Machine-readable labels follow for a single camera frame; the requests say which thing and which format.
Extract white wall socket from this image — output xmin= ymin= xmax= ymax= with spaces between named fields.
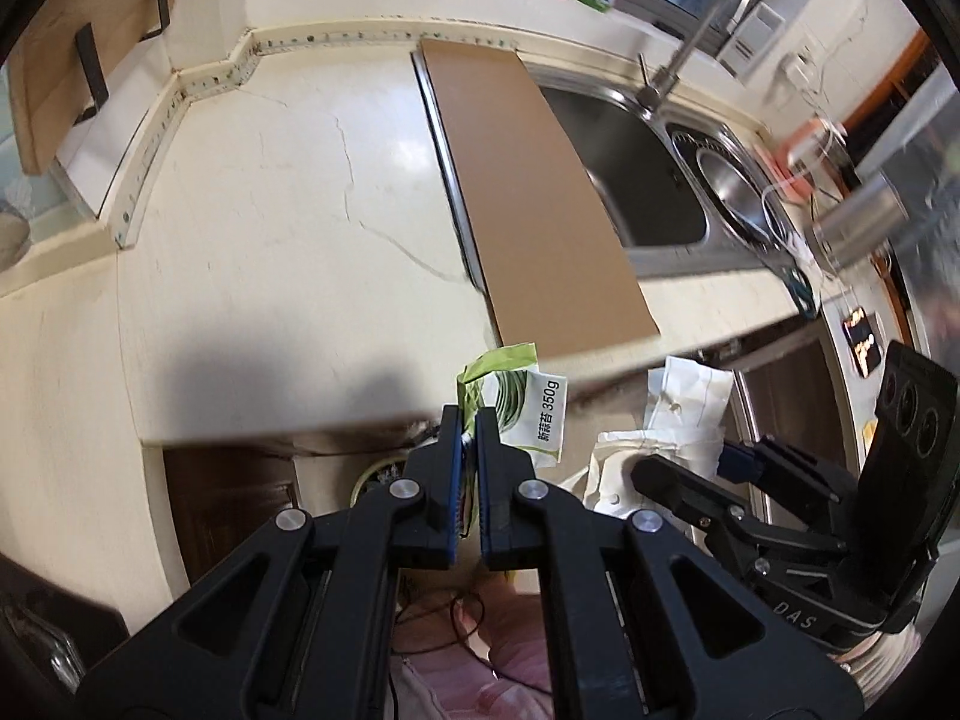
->
xmin=784 ymin=34 xmax=827 ymax=84

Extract metal faucet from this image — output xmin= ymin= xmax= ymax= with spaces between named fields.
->
xmin=637 ymin=0 xmax=758 ymax=110

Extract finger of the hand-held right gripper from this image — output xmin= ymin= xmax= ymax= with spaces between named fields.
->
xmin=630 ymin=454 xmax=846 ymax=580
xmin=715 ymin=435 xmax=860 ymax=535

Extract green white plastic package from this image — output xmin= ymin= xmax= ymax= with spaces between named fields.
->
xmin=457 ymin=343 xmax=571 ymax=466

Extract person's left leg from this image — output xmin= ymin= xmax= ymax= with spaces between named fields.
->
xmin=391 ymin=652 xmax=488 ymax=720

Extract white paper bag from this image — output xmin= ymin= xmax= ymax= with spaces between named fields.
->
xmin=581 ymin=356 xmax=734 ymax=515

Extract dark appliance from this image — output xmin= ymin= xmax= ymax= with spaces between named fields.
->
xmin=0 ymin=555 xmax=130 ymax=692

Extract white cable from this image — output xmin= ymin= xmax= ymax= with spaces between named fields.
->
xmin=760 ymin=180 xmax=820 ymax=265

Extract person's right leg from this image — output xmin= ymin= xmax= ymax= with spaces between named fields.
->
xmin=461 ymin=574 xmax=557 ymax=720

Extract brown cardboard sheet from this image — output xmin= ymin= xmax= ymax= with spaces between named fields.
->
xmin=418 ymin=37 xmax=661 ymax=362

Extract person's leg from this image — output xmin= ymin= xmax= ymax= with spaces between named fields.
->
xmin=391 ymin=652 xmax=488 ymax=720
xmin=461 ymin=574 xmax=557 ymax=720

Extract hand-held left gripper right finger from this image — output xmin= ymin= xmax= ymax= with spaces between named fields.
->
xmin=476 ymin=405 xmax=863 ymax=720

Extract stainless steel cup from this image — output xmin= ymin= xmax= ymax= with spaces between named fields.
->
xmin=814 ymin=172 xmax=909 ymax=275

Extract yellow rimmed trash bin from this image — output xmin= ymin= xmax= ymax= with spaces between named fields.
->
xmin=349 ymin=452 xmax=421 ymax=515

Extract wooden cabinet door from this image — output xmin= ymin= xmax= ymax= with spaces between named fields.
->
xmin=163 ymin=446 xmax=301 ymax=586

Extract stainless steel sink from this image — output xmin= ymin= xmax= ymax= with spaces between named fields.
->
xmin=536 ymin=82 xmax=807 ymax=278

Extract orange container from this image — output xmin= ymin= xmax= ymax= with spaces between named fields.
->
xmin=776 ymin=116 xmax=849 ymax=200

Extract wooden cutting board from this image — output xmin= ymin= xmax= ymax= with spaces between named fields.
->
xmin=15 ymin=0 xmax=196 ymax=177

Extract person's right forearm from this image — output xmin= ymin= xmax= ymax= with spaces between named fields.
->
xmin=832 ymin=626 xmax=927 ymax=698

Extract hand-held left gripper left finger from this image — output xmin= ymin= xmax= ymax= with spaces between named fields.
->
xmin=75 ymin=403 xmax=464 ymax=720

